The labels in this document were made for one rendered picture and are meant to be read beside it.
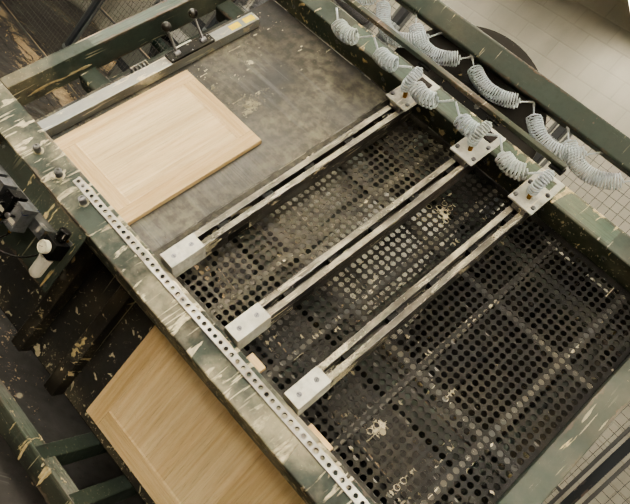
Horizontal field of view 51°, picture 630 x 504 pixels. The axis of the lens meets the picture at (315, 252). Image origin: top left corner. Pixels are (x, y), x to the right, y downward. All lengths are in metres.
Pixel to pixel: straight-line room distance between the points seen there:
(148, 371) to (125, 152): 0.75
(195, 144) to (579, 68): 5.32
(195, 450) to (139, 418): 0.24
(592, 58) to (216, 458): 5.84
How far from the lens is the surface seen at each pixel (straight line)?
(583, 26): 7.39
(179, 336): 1.96
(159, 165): 2.33
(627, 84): 7.06
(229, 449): 2.20
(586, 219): 2.36
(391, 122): 2.45
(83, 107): 2.51
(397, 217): 2.17
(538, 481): 1.97
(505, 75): 2.87
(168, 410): 2.30
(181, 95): 2.54
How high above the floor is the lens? 1.64
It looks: 12 degrees down
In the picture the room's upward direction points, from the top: 40 degrees clockwise
